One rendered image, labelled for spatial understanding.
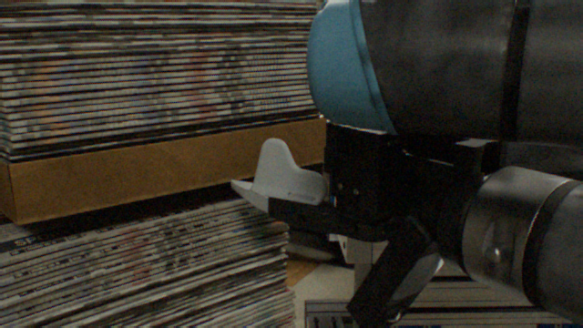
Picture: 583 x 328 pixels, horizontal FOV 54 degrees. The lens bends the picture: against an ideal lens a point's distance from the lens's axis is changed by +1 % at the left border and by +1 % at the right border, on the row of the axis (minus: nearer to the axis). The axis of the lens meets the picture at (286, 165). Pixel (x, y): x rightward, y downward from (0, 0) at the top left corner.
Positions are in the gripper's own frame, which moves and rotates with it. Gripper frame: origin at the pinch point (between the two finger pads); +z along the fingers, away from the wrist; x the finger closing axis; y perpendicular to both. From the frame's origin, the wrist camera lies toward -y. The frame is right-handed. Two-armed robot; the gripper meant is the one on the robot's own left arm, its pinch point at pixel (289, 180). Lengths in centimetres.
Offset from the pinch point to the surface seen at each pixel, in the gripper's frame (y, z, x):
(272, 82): 8.6, 2.5, -0.1
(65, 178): 3.2, 2.4, 18.8
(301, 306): -85, 97, -84
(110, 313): -9.0, 3.1, 16.1
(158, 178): 2.0, 2.0, 11.8
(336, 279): -85, 105, -107
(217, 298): -11.3, 3.6, 5.8
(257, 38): 12.5, 2.9, 1.2
